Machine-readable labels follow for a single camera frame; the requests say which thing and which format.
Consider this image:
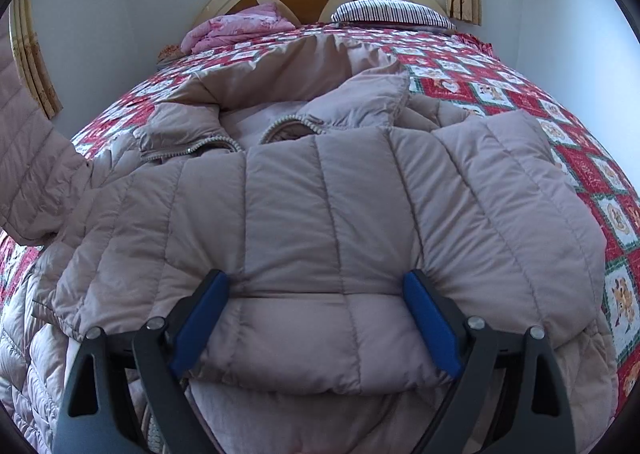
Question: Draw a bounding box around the pink folded blanket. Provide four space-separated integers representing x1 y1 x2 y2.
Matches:
180 2 296 55

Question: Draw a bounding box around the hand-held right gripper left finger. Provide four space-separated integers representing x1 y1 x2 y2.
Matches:
52 269 230 454

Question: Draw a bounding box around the beige puffer jacket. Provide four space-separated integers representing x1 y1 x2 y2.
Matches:
0 27 621 454

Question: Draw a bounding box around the red patterned bed quilt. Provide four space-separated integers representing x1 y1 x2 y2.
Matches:
0 20 640 430

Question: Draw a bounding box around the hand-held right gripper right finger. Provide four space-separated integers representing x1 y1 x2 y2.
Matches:
402 269 593 454

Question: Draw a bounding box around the striped pillow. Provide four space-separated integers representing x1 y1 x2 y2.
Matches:
331 0 457 31

